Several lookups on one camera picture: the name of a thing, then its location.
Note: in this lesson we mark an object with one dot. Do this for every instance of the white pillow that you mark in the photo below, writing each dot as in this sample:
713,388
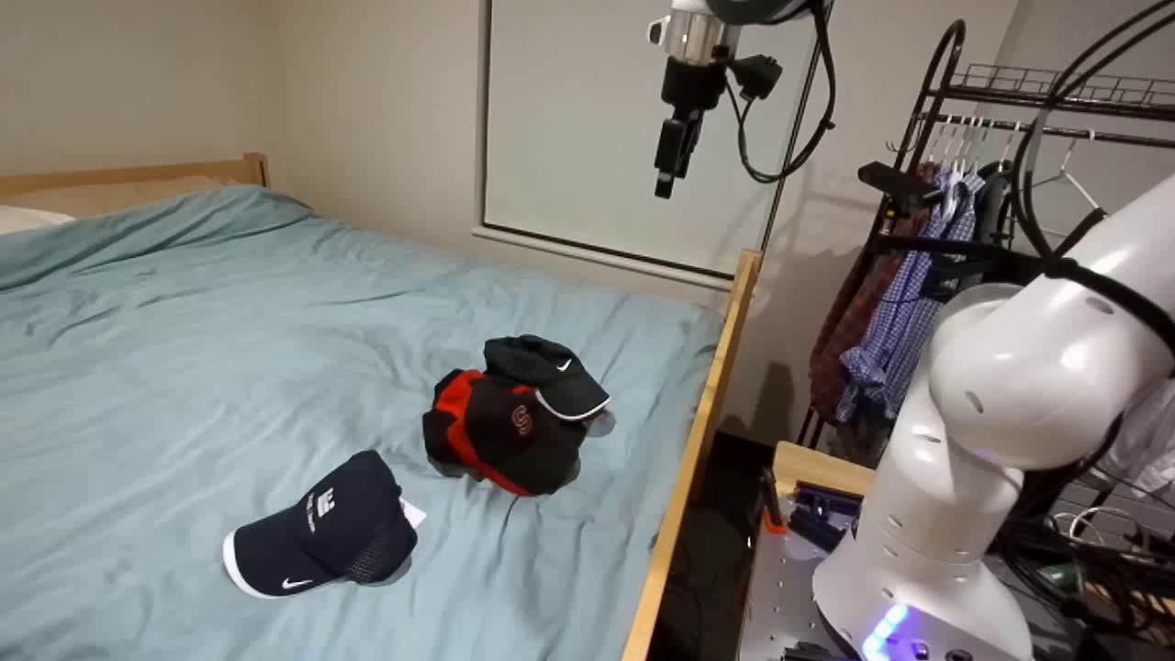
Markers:
23,222

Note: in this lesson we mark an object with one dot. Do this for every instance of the black cap white brim trim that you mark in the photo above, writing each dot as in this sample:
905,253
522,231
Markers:
543,367

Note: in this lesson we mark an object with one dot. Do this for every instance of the red plaid hanging shirt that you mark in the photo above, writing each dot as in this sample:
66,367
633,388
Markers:
858,307

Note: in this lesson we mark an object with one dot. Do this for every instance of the white closet door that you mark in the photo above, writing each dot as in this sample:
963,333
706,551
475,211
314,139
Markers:
575,122

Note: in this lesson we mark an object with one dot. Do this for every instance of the black metal clothes rack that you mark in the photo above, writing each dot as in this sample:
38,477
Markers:
947,85

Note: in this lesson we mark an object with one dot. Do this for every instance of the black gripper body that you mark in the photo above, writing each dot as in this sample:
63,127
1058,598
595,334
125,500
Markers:
691,89

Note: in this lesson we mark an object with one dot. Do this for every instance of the bed with teal sheet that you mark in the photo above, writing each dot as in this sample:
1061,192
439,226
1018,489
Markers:
697,427

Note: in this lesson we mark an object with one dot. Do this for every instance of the white clothes hanger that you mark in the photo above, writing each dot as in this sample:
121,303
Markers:
1078,177

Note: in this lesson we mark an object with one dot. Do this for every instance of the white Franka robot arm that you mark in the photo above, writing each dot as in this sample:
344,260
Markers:
1013,367

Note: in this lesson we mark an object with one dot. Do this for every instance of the small wooden box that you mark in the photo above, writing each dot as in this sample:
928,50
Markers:
819,465

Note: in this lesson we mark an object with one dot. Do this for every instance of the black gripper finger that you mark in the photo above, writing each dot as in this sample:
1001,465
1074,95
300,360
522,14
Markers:
667,158
691,139

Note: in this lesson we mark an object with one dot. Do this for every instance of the red cap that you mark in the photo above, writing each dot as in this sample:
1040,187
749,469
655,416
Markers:
448,405

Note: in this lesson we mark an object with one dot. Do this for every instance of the blue hanging shirt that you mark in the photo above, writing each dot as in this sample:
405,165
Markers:
913,296

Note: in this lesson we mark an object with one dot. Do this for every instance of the navy blue Nike cap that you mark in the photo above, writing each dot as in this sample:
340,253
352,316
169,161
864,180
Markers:
331,525

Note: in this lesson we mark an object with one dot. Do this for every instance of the black cap orange logo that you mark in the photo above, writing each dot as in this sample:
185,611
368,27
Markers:
514,435

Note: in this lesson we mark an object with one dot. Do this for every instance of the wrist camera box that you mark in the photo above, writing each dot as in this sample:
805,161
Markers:
759,76

